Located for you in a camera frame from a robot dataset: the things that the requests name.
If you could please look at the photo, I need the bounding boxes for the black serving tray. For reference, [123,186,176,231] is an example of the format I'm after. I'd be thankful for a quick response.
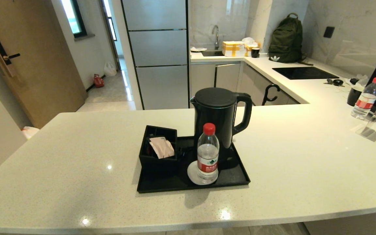
[137,135,251,194]

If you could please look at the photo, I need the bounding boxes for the white round coaster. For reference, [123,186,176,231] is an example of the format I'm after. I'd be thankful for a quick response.
[187,160,219,186]

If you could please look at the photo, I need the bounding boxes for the black keys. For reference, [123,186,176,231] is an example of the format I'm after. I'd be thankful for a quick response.
[324,78,344,87]

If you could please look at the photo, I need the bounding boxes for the dark green backpack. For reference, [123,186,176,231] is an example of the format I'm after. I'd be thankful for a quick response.
[268,13,313,66]

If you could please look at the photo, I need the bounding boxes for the dark-framed window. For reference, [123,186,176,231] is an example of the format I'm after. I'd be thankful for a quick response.
[61,0,87,39]

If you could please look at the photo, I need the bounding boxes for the crumpled white tissue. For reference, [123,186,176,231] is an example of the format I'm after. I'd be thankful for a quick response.
[346,75,369,92]

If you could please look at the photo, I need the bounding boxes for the black door lock handle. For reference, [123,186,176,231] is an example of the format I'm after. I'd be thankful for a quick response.
[0,38,21,78]

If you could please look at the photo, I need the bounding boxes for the chrome kitchen faucet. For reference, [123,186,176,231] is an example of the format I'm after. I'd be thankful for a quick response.
[212,25,220,50]

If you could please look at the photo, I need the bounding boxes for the black umbrella handle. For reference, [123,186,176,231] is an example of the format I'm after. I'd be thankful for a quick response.
[262,84,281,106]

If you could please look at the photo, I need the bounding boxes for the yellow-taped cardboard box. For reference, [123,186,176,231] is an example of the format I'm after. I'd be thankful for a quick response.
[222,41,247,57]

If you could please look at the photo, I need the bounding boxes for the silver tall refrigerator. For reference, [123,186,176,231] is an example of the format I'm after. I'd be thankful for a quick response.
[121,0,190,110]

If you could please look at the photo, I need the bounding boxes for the red-label water bottle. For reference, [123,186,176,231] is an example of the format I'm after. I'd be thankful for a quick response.
[197,123,220,184]
[351,77,376,120]

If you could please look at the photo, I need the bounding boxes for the black organizer box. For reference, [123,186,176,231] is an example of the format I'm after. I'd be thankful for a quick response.
[139,125,179,178]

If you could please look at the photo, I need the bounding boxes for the black induction cooktop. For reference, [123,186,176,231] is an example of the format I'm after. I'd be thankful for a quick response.
[272,67,339,80]

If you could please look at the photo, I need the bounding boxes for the pink white tea packet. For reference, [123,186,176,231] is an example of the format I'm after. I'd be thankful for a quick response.
[149,136,175,159]

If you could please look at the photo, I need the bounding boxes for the black electric kettle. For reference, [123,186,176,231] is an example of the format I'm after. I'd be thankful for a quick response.
[190,87,253,165]

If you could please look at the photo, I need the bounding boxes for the white trash bag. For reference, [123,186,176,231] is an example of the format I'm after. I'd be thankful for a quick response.
[22,127,40,140]

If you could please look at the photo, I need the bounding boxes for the clear acrylic sign holder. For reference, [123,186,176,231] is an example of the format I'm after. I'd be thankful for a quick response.
[354,99,376,142]

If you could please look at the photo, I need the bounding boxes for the black round kettle base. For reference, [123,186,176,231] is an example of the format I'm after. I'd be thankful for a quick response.
[219,149,239,169]

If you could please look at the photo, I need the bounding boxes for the brown wooden door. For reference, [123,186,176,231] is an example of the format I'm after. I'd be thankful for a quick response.
[0,0,88,129]

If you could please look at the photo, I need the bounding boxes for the white kitchen base cabinets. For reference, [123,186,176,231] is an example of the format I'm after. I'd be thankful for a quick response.
[190,61,301,109]

